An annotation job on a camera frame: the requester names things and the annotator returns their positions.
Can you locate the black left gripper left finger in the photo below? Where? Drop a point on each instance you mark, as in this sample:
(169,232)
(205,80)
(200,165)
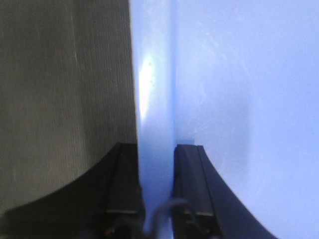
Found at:
(88,207)

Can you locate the black textured table mat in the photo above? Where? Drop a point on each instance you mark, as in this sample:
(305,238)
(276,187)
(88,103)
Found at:
(66,92)

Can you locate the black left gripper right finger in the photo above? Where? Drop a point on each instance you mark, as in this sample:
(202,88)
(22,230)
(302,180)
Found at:
(213,210)

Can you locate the blue plastic tray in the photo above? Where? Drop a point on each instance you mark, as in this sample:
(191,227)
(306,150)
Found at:
(240,78)

